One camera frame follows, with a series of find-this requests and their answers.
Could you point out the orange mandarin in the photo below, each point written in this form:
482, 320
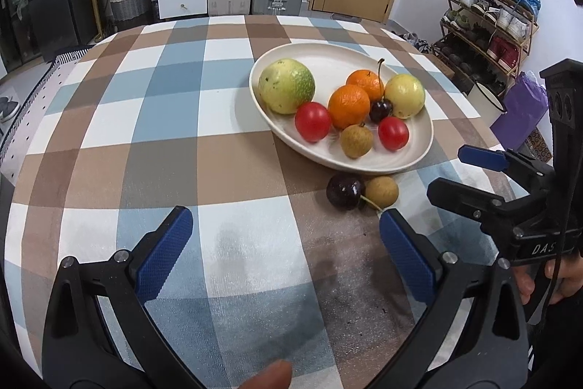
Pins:
348, 105
369, 81

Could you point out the white enamel bucket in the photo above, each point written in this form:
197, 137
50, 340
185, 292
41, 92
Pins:
486, 103

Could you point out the wooden shoe rack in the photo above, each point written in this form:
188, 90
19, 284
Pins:
487, 41

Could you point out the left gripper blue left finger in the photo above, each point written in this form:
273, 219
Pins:
155, 255

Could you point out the grey slippers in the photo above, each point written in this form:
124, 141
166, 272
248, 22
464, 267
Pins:
8, 109

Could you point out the purple bag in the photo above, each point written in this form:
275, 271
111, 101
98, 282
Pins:
526, 103

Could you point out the cream round plate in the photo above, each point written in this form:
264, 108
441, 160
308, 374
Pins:
330, 66

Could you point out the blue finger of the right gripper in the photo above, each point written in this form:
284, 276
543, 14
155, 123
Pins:
483, 158
469, 202

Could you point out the brown longan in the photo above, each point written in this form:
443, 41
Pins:
382, 192
356, 141

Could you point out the left hand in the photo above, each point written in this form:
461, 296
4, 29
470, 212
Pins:
278, 375

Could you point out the red cherry tomato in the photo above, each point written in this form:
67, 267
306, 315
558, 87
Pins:
393, 133
312, 121

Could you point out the checkered tablecloth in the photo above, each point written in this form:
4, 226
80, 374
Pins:
162, 116

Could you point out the dark cherry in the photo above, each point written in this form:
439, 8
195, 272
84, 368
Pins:
380, 109
347, 192

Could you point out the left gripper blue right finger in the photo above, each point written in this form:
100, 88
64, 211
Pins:
415, 257

